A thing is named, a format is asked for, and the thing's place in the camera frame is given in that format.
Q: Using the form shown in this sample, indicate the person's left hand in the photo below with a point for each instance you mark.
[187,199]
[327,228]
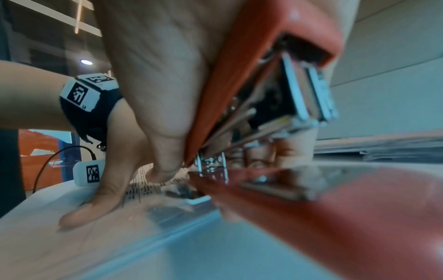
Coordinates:
[121,153]

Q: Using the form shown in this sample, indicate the white paper sheet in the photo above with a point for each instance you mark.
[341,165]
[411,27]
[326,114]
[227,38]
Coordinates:
[69,251]

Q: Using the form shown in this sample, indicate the clear plastic sleeve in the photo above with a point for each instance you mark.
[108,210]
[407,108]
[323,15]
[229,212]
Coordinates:
[214,246]

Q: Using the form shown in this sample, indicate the printed paper sheet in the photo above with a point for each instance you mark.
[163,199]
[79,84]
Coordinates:
[138,188]

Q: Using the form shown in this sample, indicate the person's right hand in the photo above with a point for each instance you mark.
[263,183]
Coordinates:
[162,68]

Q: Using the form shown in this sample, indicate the round ceiling light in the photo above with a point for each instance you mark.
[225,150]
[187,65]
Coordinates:
[86,62]

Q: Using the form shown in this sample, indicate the orange cabinet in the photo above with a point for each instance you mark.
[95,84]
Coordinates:
[45,164]

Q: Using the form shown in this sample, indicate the orange stapler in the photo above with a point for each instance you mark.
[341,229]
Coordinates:
[346,218]

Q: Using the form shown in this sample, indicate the black wristband with marker cube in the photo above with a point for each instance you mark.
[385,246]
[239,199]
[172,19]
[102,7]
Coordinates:
[90,109]

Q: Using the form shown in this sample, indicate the person's left forearm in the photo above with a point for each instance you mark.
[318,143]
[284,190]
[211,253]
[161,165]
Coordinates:
[31,95]

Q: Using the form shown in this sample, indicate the white marker block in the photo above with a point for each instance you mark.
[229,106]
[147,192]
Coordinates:
[88,172]

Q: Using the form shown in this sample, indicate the stack of papers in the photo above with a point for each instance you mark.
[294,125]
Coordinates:
[380,147]

